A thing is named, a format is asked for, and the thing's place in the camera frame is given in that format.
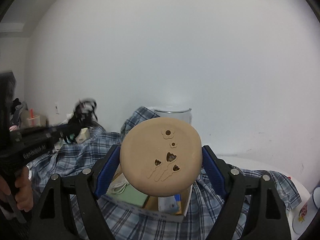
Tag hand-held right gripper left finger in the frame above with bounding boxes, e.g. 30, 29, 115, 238
29, 144, 123, 240

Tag cup with red straw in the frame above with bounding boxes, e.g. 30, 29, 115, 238
26, 108, 42, 128

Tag white cylindrical bin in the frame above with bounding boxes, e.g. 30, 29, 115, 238
150, 107, 193, 126

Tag black white fluffy item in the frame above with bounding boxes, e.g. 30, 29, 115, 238
64, 97, 98, 144

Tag white blue packet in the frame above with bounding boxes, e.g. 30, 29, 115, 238
157, 193, 182, 216

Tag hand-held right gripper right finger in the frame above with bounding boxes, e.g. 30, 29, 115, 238
201, 145, 292, 240

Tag grey dark cloth pile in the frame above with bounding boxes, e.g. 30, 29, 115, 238
11, 97, 28, 127

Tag small beige box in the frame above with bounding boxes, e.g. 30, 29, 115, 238
74, 127, 91, 145

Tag cardboard box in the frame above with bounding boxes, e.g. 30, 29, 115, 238
106, 167, 193, 223

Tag person's left hand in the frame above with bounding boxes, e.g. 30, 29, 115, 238
0, 166, 34, 213

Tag white charging cable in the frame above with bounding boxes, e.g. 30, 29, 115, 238
109, 179, 130, 195

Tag blue plaid shirt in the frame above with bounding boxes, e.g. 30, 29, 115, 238
26, 106, 303, 240

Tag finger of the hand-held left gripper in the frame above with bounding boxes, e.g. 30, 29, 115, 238
11, 122, 84, 147

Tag white bowl blue rim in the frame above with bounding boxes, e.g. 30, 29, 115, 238
311, 186, 320, 210

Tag light green flat pad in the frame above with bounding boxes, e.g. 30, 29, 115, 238
113, 186, 150, 208

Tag white cup red print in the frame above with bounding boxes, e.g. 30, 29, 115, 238
287, 192, 316, 235

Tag tan round disc heart cutouts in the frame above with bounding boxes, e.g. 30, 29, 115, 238
119, 117, 202, 197

